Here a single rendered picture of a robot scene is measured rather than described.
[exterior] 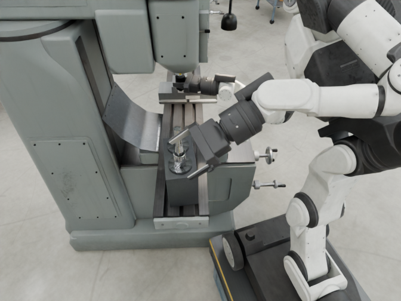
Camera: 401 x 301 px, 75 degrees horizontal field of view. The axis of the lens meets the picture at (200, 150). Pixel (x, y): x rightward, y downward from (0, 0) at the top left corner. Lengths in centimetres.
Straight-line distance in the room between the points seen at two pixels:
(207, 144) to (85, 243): 164
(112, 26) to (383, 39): 85
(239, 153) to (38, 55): 108
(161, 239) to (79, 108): 111
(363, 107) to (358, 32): 17
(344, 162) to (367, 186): 198
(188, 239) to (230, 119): 148
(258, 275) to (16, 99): 135
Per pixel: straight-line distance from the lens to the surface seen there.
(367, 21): 70
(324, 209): 108
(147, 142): 145
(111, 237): 205
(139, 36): 111
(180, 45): 113
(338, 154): 84
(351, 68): 83
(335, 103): 62
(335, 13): 72
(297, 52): 83
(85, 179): 160
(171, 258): 208
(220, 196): 179
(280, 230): 156
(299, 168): 268
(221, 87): 125
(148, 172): 157
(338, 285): 138
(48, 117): 136
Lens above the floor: 193
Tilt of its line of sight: 47 degrees down
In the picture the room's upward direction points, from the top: straight up
